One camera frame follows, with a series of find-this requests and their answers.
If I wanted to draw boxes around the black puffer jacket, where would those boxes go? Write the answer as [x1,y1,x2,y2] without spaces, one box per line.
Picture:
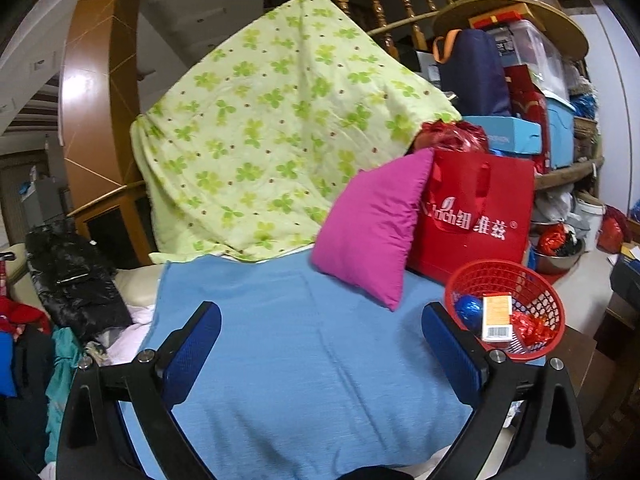
[25,219,132,344]

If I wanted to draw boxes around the wooden pillar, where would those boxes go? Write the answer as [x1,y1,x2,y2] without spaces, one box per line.
[58,0,151,266]

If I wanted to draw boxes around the blue storage bin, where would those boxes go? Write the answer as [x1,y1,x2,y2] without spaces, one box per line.
[544,91,575,170]

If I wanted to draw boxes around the green clover quilt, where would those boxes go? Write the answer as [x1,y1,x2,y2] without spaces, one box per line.
[130,0,460,263]

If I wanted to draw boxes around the teal garment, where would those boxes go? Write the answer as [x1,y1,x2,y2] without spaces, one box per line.
[44,327,84,464]

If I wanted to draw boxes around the red paper gift bag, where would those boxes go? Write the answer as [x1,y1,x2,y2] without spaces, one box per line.
[407,150,535,284]

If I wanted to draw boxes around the blue plastic bag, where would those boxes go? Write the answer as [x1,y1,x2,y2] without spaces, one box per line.
[454,295,483,336]

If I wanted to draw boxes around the red garment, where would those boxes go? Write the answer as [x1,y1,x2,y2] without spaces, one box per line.
[0,296,51,335]

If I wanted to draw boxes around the magenta pillow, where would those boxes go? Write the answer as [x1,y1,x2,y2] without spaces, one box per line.
[311,148,434,311]

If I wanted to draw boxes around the red mesh trash basket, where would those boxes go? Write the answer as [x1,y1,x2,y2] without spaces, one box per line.
[445,260,565,362]

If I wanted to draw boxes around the blue blanket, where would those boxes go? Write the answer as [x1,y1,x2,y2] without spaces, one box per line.
[145,252,471,479]

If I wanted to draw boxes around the steel bowl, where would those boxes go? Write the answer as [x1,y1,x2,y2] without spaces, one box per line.
[530,240,585,275]

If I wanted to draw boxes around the red foil bag behind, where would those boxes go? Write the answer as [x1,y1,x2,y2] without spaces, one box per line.
[412,119,489,154]

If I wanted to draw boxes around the clear plastic storage box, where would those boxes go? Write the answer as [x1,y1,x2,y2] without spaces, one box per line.
[488,20,568,101]

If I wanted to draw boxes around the red gift box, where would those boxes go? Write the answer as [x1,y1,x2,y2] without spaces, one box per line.
[504,64,550,174]

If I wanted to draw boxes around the white bed sheet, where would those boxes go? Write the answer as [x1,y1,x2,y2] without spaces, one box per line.
[96,304,155,365]

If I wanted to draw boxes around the light blue shoe box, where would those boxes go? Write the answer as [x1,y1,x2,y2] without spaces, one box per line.
[463,116,542,155]

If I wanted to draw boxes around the red shiny plastic bag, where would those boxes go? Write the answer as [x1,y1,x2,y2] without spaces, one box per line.
[511,310,554,349]

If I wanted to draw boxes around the navy bag orange handles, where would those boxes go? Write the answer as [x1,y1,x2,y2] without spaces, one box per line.
[433,29,511,116]

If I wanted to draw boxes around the orange white medicine box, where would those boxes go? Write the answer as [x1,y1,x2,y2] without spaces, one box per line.
[482,294,513,344]

